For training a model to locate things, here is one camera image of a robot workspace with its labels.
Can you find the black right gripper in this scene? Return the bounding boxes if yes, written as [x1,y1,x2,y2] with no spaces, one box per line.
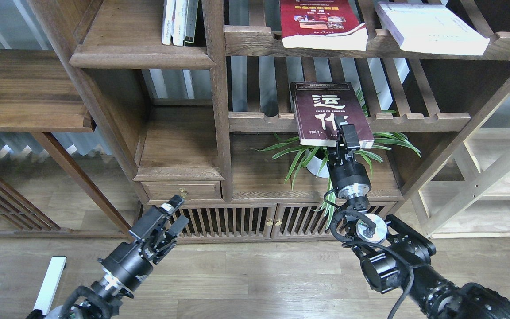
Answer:
[327,124,371,209]

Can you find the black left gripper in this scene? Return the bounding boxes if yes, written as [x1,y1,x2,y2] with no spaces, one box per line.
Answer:
[97,195,190,298]

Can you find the maroon book white characters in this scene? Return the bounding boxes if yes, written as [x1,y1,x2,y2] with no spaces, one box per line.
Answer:
[290,82,374,149]

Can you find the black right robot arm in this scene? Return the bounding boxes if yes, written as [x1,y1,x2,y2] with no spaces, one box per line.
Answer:
[327,122,510,319]

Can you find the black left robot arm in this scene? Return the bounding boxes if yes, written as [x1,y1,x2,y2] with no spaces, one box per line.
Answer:
[28,195,189,319]

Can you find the red book on shelf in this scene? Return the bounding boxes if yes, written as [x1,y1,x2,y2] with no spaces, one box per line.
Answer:
[280,0,368,51]

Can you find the green spider plant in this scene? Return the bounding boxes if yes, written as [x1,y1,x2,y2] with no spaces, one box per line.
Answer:
[255,86,421,229]

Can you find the white plant pot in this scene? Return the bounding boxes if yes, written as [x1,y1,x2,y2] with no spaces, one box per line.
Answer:
[306,147,329,178]

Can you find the dark wooden bookshelf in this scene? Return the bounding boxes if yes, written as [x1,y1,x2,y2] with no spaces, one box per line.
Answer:
[28,0,510,241]

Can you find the dark wooden side table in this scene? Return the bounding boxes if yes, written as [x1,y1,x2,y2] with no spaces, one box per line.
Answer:
[0,49,129,232]

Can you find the dark upright book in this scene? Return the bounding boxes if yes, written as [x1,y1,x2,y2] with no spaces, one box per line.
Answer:
[184,0,200,46]

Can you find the white post on floor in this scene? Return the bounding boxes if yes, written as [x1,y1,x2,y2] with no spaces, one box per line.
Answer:
[34,256,67,315]

